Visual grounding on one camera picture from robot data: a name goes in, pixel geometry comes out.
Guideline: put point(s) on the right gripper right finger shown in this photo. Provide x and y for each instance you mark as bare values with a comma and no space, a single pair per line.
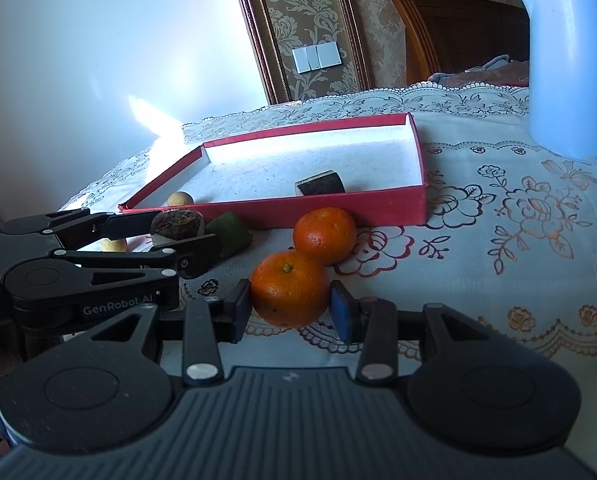
373,324

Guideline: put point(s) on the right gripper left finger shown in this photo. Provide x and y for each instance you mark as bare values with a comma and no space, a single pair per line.
206,324

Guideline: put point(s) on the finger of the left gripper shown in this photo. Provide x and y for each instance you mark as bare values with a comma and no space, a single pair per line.
190,258
78,228

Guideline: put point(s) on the tan longan fruit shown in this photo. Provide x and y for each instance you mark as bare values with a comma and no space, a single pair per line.
108,245
179,199

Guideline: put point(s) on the dark sugarcane piece tall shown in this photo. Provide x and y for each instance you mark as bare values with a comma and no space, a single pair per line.
177,224

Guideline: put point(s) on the green cucumber chunk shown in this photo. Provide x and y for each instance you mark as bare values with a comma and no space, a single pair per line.
233,235

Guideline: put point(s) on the orange mandarin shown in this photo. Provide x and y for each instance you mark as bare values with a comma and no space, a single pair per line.
327,234
290,290

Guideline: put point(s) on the red shallow cardboard tray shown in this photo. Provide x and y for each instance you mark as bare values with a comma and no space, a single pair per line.
253,175

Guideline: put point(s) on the floral lace tablecloth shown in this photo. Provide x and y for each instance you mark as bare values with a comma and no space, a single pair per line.
511,238

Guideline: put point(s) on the bedding pile on bed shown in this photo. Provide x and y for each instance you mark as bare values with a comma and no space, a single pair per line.
499,71

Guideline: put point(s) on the wooden bed headboard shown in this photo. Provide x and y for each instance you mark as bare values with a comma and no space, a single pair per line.
449,36

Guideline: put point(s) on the light blue electric kettle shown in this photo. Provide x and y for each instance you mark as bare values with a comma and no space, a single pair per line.
563,76

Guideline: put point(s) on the white wall switch panel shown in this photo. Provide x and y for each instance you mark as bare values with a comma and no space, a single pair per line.
316,57

